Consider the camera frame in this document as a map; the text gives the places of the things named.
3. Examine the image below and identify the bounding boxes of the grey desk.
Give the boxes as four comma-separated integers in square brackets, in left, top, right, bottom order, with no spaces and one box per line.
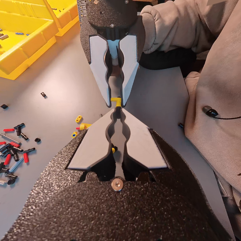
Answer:
[0,23,236,241]

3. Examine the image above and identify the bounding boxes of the black armrest pad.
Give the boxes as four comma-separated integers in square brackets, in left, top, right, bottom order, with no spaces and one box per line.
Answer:
[138,48,197,70]

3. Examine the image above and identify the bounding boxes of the person's right forearm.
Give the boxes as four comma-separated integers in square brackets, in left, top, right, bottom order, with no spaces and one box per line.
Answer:
[140,0,211,54]

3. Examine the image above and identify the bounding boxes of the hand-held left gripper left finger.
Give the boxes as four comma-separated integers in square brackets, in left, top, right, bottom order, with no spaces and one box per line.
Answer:
[69,109,115,170]

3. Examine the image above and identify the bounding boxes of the scattered small building pieces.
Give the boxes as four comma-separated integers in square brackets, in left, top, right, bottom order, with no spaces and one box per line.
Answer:
[0,92,47,186]

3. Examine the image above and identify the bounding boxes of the yellow brick arm piece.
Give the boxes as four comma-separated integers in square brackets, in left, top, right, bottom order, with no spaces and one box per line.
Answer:
[76,123,92,131]

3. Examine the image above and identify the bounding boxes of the person's beige sweatshirt torso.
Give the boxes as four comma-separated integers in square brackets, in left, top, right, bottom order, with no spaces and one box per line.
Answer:
[184,0,241,215]

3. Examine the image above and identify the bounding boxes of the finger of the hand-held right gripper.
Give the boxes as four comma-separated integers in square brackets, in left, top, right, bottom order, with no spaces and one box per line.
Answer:
[119,35,139,106]
[90,35,113,103]

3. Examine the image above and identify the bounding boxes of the yellow plastic bin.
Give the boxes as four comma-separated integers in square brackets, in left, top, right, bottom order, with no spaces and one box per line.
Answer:
[0,10,57,80]
[43,0,80,37]

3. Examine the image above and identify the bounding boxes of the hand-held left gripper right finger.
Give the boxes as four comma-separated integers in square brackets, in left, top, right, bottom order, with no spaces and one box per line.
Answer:
[121,109,168,170]

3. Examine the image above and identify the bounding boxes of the yellow connector with black pin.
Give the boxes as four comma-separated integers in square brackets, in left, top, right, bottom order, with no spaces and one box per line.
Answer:
[110,97,123,108]

